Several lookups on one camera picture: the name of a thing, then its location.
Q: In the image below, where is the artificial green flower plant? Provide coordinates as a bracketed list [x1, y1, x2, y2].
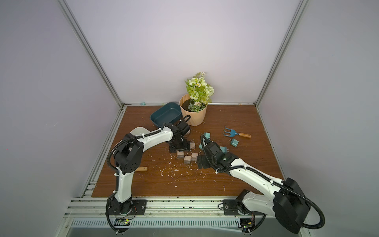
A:
[184, 72, 214, 113]

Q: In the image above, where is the white storage box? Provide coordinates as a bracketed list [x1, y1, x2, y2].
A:
[130, 127, 150, 136]

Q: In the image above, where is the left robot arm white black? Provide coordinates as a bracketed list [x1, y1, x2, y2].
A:
[106, 115, 190, 215]

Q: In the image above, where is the peach ribbed flower pot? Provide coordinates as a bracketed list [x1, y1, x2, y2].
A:
[179, 94, 208, 126]

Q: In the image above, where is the pink plug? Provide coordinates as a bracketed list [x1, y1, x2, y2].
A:
[191, 153, 198, 162]
[190, 141, 196, 150]
[177, 151, 185, 159]
[184, 156, 191, 165]

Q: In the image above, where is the blue garden rake wooden handle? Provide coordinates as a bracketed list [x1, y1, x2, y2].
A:
[223, 127, 252, 138]

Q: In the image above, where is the dark teal storage box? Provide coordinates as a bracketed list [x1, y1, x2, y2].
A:
[150, 102, 182, 127]

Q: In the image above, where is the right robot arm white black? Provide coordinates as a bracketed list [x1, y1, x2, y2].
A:
[197, 135, 326, 234]

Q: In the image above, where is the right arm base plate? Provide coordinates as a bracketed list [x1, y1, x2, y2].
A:
[218, 199, 263, 216]

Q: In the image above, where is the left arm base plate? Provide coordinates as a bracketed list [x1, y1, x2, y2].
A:
[106, 198, 147, 216]

